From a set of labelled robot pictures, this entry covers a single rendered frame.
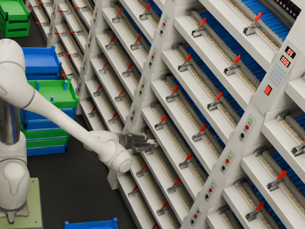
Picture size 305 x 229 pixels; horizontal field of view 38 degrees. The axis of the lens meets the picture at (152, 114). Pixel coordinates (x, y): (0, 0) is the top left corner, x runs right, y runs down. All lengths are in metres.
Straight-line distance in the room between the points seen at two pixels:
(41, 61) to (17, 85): 1.22
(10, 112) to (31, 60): 0.94
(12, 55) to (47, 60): 1.15
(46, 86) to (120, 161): 1.00
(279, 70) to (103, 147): 0.83
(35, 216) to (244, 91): 1.26
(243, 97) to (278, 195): 0.38
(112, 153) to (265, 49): 0.80
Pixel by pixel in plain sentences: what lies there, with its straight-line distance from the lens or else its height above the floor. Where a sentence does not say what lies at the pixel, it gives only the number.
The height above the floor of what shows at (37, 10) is 0.14.
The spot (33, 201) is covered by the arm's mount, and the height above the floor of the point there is 0.21.
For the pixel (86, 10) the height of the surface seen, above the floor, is 0.71.
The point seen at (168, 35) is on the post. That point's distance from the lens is 2.09.
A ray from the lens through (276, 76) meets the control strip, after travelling 1.55.
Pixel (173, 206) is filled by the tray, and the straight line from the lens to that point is 2.21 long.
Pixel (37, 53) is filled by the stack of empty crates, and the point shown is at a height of 0.41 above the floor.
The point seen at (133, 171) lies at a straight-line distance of 2.53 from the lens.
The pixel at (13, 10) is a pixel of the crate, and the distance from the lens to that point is 3.97.
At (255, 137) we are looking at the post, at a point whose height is 1.18.
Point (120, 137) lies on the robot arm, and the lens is 2.15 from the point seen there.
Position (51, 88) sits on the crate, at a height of 0.40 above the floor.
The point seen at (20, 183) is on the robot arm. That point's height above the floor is 0.45.
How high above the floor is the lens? 2.14
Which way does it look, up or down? 38 degrees down
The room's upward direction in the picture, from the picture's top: 21 degrees clockwise
